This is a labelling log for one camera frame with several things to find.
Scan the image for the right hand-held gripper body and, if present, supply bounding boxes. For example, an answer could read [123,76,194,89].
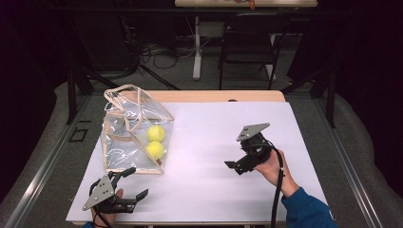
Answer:
[236,123,276,169]

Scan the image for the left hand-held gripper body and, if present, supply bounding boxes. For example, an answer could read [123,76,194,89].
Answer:
[82,172,138,215]

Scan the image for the clear plastic tote bag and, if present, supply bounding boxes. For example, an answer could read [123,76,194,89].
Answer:
[100,84,176,175]

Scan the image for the yellow tennis ball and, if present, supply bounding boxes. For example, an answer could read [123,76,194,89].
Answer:
[144,141,165,161]
[145,124,166,143]

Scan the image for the person's left hand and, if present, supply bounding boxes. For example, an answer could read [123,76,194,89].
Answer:
[90,188,125,228]

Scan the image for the person's right hand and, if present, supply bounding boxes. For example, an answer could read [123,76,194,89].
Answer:
[253,148,300,200]

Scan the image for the white table sheet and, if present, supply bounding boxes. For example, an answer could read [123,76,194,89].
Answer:
[65,101,329,223]

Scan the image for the wooden table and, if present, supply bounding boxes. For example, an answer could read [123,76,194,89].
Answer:
[65,89,329,227]

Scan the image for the black metal stand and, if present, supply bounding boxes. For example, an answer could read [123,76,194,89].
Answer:
[279,63,336,129]

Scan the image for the black chair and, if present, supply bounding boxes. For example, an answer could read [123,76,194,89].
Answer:
[218,12,291,91]

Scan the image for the white desk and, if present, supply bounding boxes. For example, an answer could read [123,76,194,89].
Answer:
[174,0,318,81]

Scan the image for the dark curtain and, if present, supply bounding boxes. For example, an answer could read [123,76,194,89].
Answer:
[332,0,403,198]
[0,0,65,203]

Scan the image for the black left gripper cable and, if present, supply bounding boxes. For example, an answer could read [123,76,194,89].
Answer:
[89,180,113,228]

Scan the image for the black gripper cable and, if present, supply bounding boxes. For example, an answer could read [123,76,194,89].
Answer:
[89,180,113,228]
[253,143,285,228]

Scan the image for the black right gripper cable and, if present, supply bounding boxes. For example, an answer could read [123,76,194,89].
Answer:
[253,143,285,228]

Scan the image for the metal floor rail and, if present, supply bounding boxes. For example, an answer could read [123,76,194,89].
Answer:
[0,94,93,228]
[312,94,386,228]

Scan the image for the floor cables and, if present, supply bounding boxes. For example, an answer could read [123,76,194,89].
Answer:
[139,41,198,70]

